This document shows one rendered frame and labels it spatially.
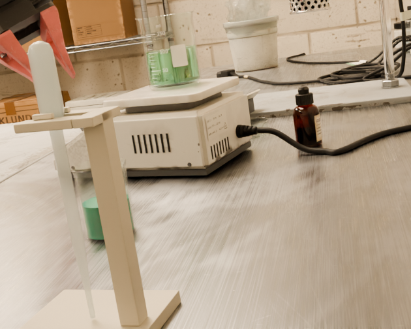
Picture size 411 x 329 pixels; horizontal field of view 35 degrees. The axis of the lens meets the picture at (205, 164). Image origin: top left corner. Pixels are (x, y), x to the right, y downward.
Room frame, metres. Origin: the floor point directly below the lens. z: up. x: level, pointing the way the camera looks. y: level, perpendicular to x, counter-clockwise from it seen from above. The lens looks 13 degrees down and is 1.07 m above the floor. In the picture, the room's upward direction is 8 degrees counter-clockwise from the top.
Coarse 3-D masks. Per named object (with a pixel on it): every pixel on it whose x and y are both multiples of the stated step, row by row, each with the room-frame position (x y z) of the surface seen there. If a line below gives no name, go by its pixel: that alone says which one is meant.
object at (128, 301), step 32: (32, 128) 0.33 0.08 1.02; (64, 128) 0.33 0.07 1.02; (96, 128) 0.33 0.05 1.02; (96, 160) 0.33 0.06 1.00; (96, 192) 0.33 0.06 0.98; (128, 224) 0.34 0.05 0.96; (128, 256) 0.33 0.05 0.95; (128, 288) 0.33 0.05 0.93; (32, 320) 0.36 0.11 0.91; (64, 320) 0.35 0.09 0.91; (96, 320) 0.34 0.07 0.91; (128, 320) 0.33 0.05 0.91; (160, 320) 0.34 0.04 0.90
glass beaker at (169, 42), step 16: (160, 16) 0.72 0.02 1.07; (176, 16) 0.73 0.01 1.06; (144, 32) 0.74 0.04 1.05; (160, 32) 0.73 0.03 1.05; (176, 32) 0.73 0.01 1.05; (192, 32) 0.74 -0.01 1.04; (144, 48) 0.74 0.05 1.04; (160, 48) 0.73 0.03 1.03; (176, 48) 0.73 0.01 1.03; (192, 48) 0.74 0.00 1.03; (160, 64) 0.73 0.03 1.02; (176, 64) 0.73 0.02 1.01; (192, 64) 0.74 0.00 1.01; (160, 80) 0.73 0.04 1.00; (176, 80) 0.72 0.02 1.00; (192, 80) 0.73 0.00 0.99
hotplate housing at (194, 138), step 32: (224, 96) 0.74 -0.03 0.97; (128, 128) 0.69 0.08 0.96; (160, 128) 0.68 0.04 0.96; (192, 128) 0.66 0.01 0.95; (224, 128) 0.70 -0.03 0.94; (256, 128) 0.72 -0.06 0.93; (128, 160) 0.70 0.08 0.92; (160, 160) 0.68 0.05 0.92; (192, 160) 0.66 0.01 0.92; (224, 160) 0.70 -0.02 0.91
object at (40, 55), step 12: (36, 48) 0.34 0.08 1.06; (48, 48) 0.34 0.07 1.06; (36, 60) 0.34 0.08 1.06; (48, 60) 0.34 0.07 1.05; (36, 72) 0.34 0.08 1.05; (48, 72) 0.34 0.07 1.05; (36, 84) 0.34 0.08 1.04; (48, 84) 0.34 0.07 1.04; (36, 96) 0.34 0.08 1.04; (48, 96) 0.34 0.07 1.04; (48, 108) 0.34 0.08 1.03; (60, 108) 0.34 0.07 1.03
